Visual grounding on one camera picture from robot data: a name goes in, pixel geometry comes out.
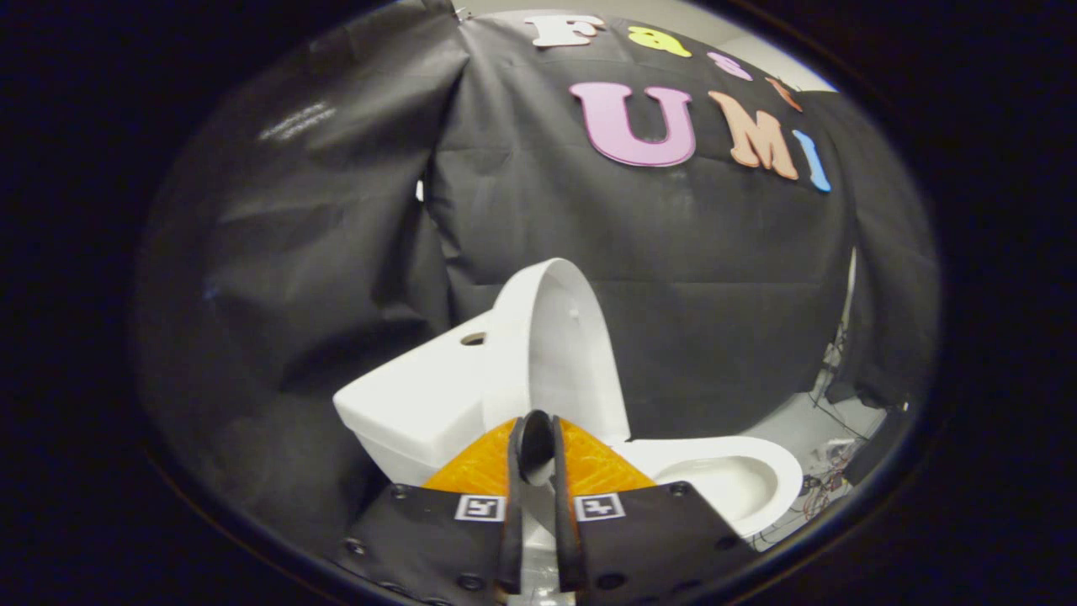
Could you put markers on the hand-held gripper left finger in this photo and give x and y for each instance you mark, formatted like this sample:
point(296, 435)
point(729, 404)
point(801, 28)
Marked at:
point(429, 547)

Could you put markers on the white backdrop stand pole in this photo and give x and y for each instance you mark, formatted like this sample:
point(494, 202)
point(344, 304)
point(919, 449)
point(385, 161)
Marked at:
point(848, 290)

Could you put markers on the white ceramic toilet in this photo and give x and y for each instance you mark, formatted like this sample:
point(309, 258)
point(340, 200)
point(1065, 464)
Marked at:
point(421, 400)

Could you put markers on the white toilet lid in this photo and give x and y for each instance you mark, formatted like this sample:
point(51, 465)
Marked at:
point(564, 353)

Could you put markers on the black backdrop cloth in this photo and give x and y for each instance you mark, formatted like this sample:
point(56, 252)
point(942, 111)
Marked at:
point(673, 269)

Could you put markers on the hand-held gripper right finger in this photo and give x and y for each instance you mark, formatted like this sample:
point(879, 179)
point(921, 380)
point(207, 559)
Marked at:
point(656, 547)

